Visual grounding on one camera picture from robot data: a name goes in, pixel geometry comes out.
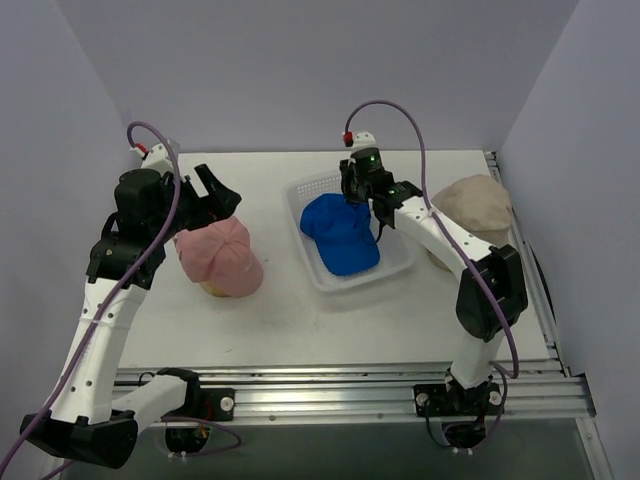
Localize pink baseball cap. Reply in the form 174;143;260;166
174;216;264;298

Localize blue baseball cap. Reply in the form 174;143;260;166
300;193;380;277

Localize white bucket hat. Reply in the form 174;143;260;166
427;251;451;273

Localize beige bucket hat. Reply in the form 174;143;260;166
432;175;513;247

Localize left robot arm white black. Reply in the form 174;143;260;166
20;164;242;469

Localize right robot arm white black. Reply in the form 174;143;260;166
339;147;528;413

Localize wooden mushroom hat stand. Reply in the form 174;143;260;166
199;282;231;298

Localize white plastic basket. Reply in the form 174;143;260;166
283;172;414;293

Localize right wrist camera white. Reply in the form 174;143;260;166
342;131;377;152

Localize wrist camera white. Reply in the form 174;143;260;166
129;143;174;176
342;131;377;152

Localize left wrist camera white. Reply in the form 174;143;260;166
129;143;174;176

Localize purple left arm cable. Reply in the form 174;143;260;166
0;121;242;471

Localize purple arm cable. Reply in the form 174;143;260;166
0;121;242;471
344;101;520;444

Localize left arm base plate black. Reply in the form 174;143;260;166
166;388;235;422

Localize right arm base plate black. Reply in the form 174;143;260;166
413;382;504;418

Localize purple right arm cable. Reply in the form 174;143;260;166
344;101;520;444

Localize aluminium frame rail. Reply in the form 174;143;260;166
54;149;599;431

